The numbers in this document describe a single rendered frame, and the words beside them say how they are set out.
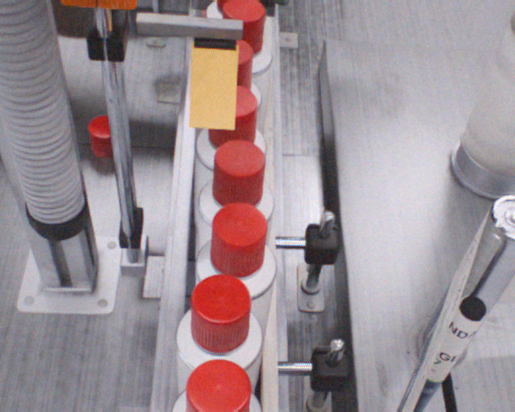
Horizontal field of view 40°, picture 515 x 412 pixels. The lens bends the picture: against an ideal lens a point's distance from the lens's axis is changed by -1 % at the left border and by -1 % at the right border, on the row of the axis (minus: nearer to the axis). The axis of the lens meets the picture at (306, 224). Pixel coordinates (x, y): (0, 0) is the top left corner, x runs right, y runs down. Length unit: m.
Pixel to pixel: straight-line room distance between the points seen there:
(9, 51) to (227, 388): 0.19
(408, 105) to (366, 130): 0.07
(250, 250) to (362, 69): 0.47
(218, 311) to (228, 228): 0.06
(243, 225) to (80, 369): 0.29
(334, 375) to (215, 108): 0.22
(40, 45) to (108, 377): 0.38
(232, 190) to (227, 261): 0.05
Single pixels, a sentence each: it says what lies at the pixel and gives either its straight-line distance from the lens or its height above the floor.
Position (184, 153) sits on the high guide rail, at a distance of 0.62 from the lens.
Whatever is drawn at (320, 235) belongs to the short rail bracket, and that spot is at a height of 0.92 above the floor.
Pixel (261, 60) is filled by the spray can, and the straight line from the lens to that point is 0.58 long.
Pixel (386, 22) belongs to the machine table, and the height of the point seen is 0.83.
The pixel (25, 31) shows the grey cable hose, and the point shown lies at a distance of 0.32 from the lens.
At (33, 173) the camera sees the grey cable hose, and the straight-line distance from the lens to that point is 0.38.
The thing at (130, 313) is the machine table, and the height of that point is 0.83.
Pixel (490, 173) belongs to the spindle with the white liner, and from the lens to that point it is 0.73.
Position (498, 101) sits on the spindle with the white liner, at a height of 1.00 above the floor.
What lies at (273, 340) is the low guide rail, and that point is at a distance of 0.57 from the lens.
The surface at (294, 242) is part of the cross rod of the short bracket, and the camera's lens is 0.63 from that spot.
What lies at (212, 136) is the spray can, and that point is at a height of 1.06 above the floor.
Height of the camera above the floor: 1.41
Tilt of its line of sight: 52 degrees down
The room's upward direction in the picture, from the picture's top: 12 degrees clockwise
